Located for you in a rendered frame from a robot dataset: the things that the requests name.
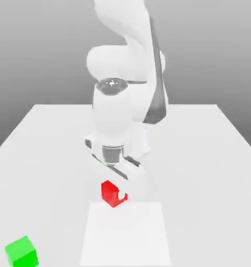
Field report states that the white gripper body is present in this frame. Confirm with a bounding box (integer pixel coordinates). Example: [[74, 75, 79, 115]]
[[89, 151, 148, 199]]

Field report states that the small red cube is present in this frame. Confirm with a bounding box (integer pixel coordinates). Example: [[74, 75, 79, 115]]
[[101, 180, 129, 209]]

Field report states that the small green cube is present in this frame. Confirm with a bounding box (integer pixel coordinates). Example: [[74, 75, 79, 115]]
[[4, 235, 40, 267]]

